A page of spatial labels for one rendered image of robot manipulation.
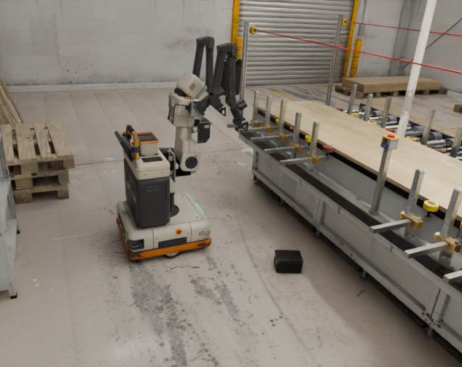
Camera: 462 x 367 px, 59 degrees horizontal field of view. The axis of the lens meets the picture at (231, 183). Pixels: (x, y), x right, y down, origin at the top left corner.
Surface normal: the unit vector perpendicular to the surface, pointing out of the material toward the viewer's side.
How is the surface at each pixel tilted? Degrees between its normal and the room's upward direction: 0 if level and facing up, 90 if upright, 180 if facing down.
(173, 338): 0
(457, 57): 90
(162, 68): 90
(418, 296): 90
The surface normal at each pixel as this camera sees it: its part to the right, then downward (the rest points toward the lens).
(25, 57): 0.40, 0.40
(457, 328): -0.92, 0.11
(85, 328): 0.06, -0.91
